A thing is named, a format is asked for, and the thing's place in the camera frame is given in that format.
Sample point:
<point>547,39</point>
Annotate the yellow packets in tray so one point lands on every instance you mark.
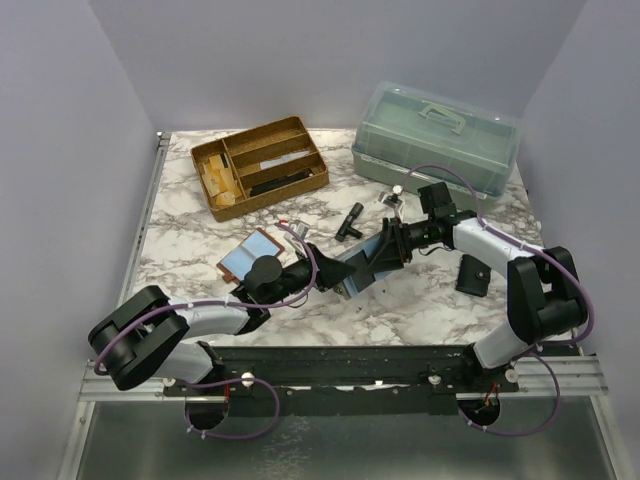
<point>220,182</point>

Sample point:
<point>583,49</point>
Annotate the black item in tray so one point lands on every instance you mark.
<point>279,182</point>

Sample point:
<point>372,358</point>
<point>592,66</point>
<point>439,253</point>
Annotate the white card in tray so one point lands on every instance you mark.
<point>284,159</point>

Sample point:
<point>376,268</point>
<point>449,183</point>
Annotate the grey card holder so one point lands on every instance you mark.
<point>347,288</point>

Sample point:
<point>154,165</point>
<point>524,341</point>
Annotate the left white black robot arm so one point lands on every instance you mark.
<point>139,338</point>

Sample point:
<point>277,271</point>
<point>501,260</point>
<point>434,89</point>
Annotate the black T-shaped tool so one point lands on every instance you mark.
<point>346,229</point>

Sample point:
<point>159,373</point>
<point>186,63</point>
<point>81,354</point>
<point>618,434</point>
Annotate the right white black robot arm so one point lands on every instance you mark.
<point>543,294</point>

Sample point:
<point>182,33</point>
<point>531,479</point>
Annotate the aluminium side rail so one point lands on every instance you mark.
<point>140,234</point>

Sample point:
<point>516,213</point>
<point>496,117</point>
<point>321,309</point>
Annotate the green clear-lid storage box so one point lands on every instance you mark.
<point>404,127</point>

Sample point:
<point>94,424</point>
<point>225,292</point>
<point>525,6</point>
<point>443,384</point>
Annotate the brown woven organizer tray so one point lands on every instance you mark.
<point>258,167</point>

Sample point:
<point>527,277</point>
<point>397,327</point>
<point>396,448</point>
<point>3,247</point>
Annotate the brown blue open card holder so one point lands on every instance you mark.
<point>238,262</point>

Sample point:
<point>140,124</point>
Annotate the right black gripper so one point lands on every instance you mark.
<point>388,257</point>

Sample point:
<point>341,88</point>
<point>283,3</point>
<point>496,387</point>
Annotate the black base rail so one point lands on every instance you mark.
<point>332,381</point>

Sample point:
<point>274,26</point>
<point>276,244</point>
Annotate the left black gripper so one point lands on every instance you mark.
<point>330,272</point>

